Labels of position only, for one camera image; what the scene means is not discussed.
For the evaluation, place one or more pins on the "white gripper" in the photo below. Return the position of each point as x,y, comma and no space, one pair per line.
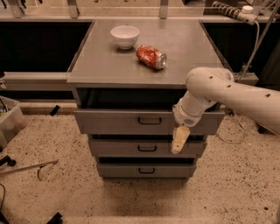
185,117

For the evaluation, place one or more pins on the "grey top drawer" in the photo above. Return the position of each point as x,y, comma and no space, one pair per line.
126,111

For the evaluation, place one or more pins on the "grey drawer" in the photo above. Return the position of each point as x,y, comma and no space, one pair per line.
146,167
126,111
143,146

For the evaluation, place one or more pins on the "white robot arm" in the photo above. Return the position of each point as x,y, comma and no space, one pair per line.
207,86

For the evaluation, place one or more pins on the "grey drawer cabinet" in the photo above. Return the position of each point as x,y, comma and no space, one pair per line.
102,64

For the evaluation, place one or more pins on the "grey middle drawer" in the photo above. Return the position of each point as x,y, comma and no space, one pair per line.
143,146

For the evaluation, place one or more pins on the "grey bottom drawer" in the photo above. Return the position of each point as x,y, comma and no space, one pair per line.
146,167

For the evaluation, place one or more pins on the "red soda can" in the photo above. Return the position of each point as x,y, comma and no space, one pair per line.
151,56

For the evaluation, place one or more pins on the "white ceramic bowl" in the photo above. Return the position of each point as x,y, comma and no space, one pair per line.
125,36

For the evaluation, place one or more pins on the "small black block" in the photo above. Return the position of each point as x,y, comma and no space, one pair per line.
54,110

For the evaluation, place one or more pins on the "long wooden stick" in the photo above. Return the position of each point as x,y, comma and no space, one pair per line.
54,162

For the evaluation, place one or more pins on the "white power strip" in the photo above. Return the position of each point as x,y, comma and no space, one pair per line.
244,14

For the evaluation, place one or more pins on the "black object bottom edge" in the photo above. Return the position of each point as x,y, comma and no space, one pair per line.
56,219

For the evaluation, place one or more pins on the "clear plastic storage bin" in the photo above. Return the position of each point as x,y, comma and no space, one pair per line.
12,120

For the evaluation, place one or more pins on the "black clamp on floor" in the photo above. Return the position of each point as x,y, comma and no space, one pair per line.
7,160

